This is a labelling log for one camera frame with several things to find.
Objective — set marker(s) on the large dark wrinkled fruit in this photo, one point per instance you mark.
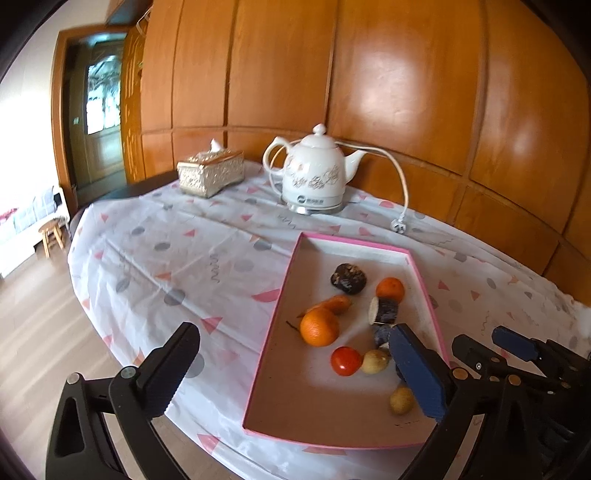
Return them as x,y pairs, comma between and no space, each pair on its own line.
348,279

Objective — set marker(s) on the dark table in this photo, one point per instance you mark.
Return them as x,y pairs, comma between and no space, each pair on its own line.
120,190

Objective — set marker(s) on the purple sweet potato chunk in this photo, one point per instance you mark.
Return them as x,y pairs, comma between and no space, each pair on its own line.
387,310
382,336

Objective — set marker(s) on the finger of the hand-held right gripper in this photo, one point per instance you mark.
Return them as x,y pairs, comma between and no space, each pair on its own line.
473,353
512,341

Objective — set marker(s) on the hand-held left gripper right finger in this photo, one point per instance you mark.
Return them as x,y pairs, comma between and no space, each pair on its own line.
418,369

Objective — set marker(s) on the small yellow fruit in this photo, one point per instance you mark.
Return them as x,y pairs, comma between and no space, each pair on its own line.
400,400
374,361

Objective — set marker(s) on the pink shallow cardboard box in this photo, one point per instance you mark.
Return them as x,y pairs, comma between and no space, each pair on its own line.
314,406

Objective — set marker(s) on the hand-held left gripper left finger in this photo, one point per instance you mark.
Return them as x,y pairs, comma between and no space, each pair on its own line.
173,369

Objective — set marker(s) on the white patterned tablecloth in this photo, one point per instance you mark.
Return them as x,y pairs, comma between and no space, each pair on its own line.
184,258

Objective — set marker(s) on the small wooden stool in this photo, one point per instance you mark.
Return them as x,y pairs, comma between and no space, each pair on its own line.
48,227

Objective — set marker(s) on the white sofa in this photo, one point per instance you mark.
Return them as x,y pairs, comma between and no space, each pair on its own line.
23,221

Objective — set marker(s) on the wooden door with glass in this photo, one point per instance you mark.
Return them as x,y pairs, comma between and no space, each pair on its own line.
97,138

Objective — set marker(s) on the orange with stem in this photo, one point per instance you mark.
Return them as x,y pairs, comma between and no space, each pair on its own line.
318,327

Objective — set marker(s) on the small red tomato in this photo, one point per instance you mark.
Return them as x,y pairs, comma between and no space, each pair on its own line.
346,361

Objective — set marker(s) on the small carrot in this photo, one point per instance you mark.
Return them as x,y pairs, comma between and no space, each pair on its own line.
334,304

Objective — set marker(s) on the stemless orange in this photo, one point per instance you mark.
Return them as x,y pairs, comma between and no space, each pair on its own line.
390,288

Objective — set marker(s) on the white ceramic electric kettle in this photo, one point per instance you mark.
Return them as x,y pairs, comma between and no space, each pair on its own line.
314,180

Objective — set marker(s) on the ornate silver tissue box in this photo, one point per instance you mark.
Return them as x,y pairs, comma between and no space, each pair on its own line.
212,175

